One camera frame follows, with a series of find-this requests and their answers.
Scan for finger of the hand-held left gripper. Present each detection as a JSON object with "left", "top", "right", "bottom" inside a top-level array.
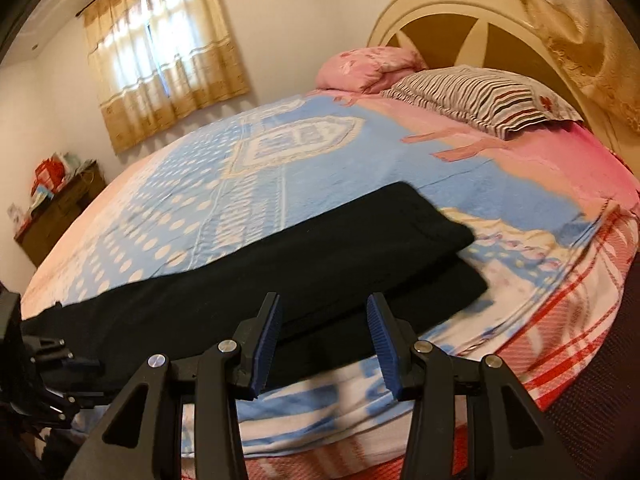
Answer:
[
  {"left": 29, "top": 337, "right": 104, "bottom": 376},
  {"left": 29, "top": 389, "right": 82, "bottom": 429}
]

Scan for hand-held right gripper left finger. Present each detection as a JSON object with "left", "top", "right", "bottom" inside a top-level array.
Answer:
[{"left": 62, "top": 291, "right": 283, "bottom": 480}]

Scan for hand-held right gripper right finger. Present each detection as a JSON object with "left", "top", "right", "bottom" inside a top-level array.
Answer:
[{"left": 366, "top": 292, "right": 583, "bottom": 480}]

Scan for black pants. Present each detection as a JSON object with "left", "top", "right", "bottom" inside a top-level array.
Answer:
[{"left": 20, "top": 181, "right": 489, "bottom": 411}]

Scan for brown wooden dresser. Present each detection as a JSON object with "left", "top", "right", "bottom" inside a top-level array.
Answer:
[{"left": 14, "top": 160, "right": 108, "bottom": 268}]

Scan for blue pink printed blanket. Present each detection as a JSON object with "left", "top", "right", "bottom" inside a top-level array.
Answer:
[{"left": 20, "top": 87, "right": 640, "bottom": 461}]

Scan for white plastic bag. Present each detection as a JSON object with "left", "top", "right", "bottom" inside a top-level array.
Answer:
[{"left": 52, "top": 152, "right": 85, "bottom": 182}]

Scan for red plaid bedsheet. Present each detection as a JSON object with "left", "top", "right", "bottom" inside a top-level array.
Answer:
[{"left": 180, "top": 195, "right": 640, "bottom": 480}]

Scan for striped pillow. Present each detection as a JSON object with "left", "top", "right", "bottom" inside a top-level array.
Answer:
[{"left": 380, "top": 64, "right": 585, "bottom": 141}]

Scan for short beige window curtain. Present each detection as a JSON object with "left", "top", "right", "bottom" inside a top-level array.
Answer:
[{"left": 81, "top": 0, "right": 251, "bottom": 156}]

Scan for pink floral pillow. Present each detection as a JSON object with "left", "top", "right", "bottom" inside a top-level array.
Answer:
[{"left": 316, "top": 46, "right": 429, "bottom": 95}]

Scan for cream arched headboard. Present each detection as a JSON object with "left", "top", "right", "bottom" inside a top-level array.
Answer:
[{"left": 366, "top": 0, "right": 618, "bottom": 161}]

